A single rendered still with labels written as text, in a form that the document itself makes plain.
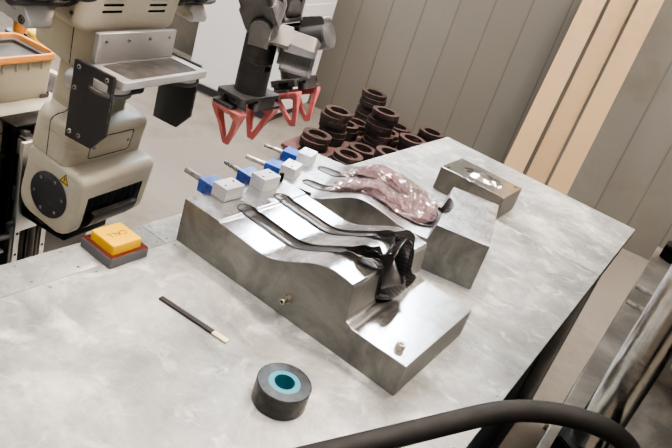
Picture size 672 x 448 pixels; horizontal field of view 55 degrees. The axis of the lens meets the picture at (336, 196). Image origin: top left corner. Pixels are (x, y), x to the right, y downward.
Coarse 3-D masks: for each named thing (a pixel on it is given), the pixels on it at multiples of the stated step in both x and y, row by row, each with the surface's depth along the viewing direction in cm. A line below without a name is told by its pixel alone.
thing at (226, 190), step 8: (192, 176) 128; (200, 176) 127; (208, 176) 126; (216, 176) 127; (200, 184) 125; (208, 184) 124; (216, 184) 122; (224, 184) 122; (232, 184) 123; (240, 184) 124; (200, 192) 125; (216, 192) 122; (224, 192) 121; (232, 192) 123; (240, 192) 125; (224, 200) 122; (232, 200) 124
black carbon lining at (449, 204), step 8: (320, 168) 161; (328, 168) 162; (336, 176) 158; (344, 176) 159; (352, 176) 156; (312, 184) 151; (320, 184) 152; (448, 200) 152; (440, 208) 154; (448, 208) 151; (424, 224) 143; (432, 224) 147
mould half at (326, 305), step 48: (288, 192) 134; (192, 240) 120; (240, 240) 113; (336, 240) 119; (288, 288) 109; (336, 288) 104; (432, 288) 123; (336, 336) 105; (384, 336) 104; (432, 336) 108; (384, 384) 102
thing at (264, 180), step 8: (232, 168) 137; (240, 168) 136; (248, 168) 135; (240, 176) 134; (248, 176) 132; (256, 176) 131; (264, 176) 131; (272, 176) 132; (280, 176) 133; (256, 184) 131; (264, 184) 130; (272, 184) 132
